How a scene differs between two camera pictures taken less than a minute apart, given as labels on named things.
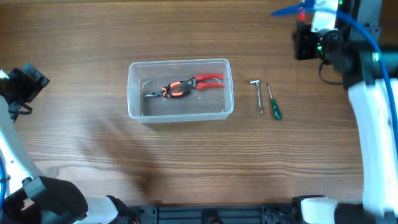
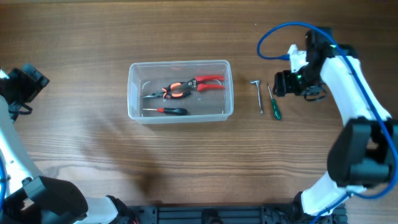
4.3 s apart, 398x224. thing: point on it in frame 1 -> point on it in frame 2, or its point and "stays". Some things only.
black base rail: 237,214 stays
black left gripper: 32,88 stays
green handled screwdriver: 276,111 stays
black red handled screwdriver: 302,16 -> 178,111
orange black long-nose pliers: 166,93 stays
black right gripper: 300,38 -> 284,84
